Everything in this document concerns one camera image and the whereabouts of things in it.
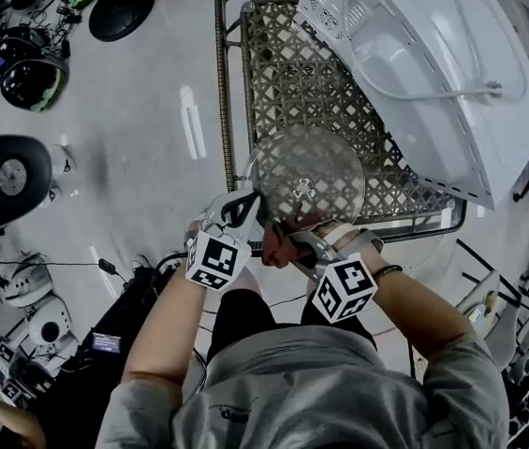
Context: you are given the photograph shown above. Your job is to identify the person's left leg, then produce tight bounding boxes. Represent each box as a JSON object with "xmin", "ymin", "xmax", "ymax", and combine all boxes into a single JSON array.
[{"xmin": 233, "ymin": 268, "xmax": 261, "ymax": 295}]

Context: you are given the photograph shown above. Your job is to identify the person's right forearm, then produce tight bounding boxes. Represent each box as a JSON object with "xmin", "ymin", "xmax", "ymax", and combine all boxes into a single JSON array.
[{"xmin": 367, "ymin": 262, "xmax": 475, "ymax": 360}]

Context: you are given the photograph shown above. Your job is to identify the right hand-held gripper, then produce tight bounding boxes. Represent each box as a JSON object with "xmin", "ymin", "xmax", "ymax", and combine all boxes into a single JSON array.
[{"xmin": 288, "ymin": 229, "xmax": 385, "ymax": 325}]

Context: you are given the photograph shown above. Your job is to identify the person's left forearm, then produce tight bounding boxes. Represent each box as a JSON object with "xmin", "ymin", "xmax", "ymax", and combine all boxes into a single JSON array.
[{"xmin": 120, "ymin": 282, "xmax": 208, "ymax": 386}]

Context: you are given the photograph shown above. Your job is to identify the grey chair with black seat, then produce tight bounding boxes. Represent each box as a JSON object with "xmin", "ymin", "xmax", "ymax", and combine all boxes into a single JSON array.
[{"xmin": 0, "ymin": 133, "xmax": 54, "ymax": 234}]

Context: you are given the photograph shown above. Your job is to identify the white domed device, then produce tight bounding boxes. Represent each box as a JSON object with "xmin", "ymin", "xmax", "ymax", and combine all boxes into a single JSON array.
[
  {"xmin": 26, "ymin": 294, "xmax": 79, "ymax": 346},
  {"xmin": 3, "ymin": 252, "xmax": 55, "ymax": 309}
]

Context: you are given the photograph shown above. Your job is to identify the reddish brown cloth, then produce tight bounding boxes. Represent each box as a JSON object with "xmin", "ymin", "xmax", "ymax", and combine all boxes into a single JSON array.
[{"xmin": 261, "ymin": 216, "xmax": 316, "ymax": 270}]

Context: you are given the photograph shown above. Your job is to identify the black bracelet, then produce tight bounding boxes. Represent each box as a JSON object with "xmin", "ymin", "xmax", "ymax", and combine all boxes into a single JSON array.
[{"xmin": 370, "ymin": 263, "xmax": 404, "ymax": 283}]

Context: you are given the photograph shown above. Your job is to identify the round glass plate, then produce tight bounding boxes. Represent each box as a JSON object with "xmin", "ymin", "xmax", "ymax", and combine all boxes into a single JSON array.
[{"xmin": 243, "ymin": 124, "xmax": 368, "ymax": 234}]

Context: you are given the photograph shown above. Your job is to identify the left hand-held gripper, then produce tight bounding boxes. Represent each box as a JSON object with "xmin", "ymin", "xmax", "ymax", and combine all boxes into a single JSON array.
[{"xmin": 184, "ymin": 189, "xmax": 263, "ymax": 292}]

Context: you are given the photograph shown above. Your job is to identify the person's black shorts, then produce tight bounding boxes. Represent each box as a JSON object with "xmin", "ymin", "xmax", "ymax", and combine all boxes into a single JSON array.
[{"xmin": 206, "ymin": 287, "xmax": 378, "ymax": 360}]

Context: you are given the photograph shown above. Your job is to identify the white microwave oven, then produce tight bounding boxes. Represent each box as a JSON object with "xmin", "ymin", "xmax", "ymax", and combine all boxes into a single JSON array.
[{"xmin": 294, "ymin": 0, "xmax": 529, "ymax": 211}]

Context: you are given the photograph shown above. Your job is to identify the black pedestal fan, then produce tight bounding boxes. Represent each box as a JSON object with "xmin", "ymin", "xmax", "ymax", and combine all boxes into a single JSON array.
[{"xmin": 88, "ymin": 0, "xmax": 157, "ymax": 43}]

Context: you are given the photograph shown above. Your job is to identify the grey shell chair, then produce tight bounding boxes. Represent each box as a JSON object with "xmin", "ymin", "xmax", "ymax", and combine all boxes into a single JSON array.
[{"xmin": 454, "ymin": 268, "xmax": 503, "ymax": 327}]

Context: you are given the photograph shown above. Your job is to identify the person's right hand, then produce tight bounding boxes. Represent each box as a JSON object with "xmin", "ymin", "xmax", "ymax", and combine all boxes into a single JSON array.
[{"xmin": 313, "ymin": 221, "xmax": 355, "ymax": 248}]

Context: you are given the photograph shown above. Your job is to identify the wicker glass-top table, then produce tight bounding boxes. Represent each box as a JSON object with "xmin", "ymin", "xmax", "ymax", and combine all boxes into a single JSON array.
[{"xmin": 214, "ymin": 0, "xmax": 470, "ymax": 253}]

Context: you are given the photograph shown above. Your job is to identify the black smartphone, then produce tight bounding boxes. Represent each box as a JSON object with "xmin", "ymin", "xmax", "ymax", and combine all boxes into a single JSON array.
[{"xmin": 90, "ymin": 331, "xmax": 124, "ymax": 355}]

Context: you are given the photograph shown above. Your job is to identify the person's grey t-shirt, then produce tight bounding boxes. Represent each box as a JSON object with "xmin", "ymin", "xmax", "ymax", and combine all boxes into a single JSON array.
[{"xmin": 95, "ymin": 324, "xmax": 512, "ymax": 449}]

